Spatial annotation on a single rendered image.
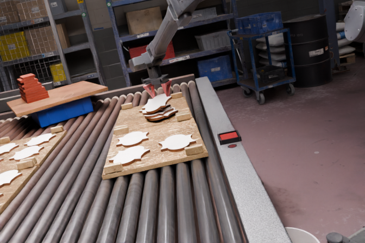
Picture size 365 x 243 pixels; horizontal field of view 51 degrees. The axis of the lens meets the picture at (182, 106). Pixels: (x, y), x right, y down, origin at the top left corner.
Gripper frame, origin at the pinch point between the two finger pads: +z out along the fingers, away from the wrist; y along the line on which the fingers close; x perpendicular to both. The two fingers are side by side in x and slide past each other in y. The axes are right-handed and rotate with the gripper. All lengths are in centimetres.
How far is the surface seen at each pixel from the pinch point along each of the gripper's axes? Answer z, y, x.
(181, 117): 7.4, 14.5, -11.3
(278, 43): 48, -48, 420
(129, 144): 7.4, 5.3, -37.3
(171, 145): 7.9, 24.2, -38.6
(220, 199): 11, 53, -67
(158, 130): 8.7, 9.1, -21.8
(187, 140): 8.0, 28.7, -35.0
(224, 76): 82, -133, 395
